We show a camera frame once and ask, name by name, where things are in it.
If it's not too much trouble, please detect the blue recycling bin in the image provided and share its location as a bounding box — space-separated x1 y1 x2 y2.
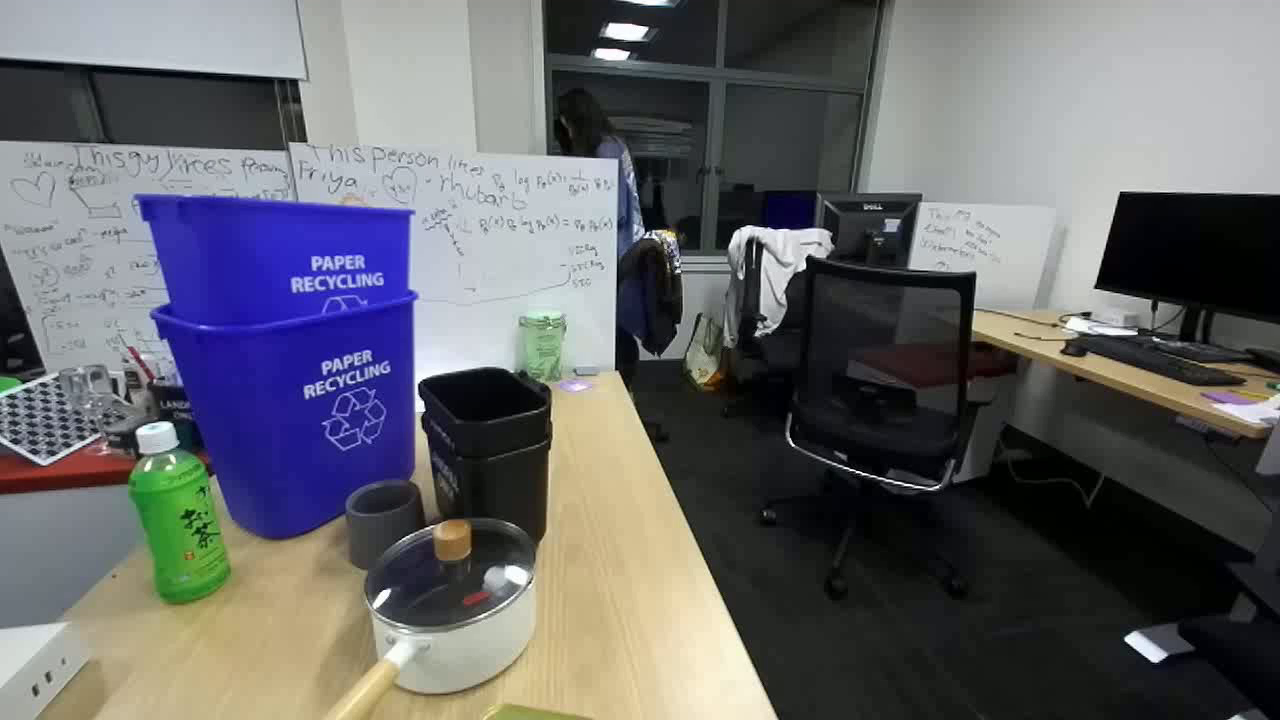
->
141 196 413 325
152 296 416 541

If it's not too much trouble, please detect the black keyboard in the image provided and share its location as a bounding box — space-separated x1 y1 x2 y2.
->
1060 337 1245 387

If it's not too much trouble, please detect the black landfill bin stack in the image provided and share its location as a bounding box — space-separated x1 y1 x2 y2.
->
416 369 553 541

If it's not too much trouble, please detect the lower blue recycling bin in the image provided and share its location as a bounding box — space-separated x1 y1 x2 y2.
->
152 296 416 541

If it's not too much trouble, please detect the large whiteboard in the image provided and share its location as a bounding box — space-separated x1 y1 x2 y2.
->
0 140 292 373

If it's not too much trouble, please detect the wooden office desk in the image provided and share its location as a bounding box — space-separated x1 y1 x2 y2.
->
972 310 1280 439

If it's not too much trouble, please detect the grey perforated tray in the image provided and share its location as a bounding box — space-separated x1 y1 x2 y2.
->
0 363 136 469

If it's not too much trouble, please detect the black monitor on right desk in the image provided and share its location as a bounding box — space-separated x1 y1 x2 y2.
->
1096 190 1280 325

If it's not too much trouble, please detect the white pot with wooden handle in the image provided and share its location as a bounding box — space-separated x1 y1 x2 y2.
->
326 514 539 720

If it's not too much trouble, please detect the small background monitor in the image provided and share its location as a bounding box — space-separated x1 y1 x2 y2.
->
819 190 922 269

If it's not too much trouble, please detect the pale green container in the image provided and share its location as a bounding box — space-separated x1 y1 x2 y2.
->
516 310 567 381

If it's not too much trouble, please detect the black mesh office chair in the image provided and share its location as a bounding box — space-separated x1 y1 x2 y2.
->
783 259 975 601

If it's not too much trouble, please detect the grey tape roll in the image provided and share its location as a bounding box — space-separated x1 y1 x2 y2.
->
344 480 426 568

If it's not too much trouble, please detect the upper blue recycling bin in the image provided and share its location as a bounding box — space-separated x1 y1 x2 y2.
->
141 196 413 325

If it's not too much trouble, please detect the green tea bottle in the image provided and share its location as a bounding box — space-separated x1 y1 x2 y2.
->
129 420 234 603

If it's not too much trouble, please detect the glass lid with wooden knob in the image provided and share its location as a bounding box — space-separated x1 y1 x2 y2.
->
364 514 535 628

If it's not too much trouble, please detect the white power box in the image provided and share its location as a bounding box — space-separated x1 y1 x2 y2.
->
0 625 94 720

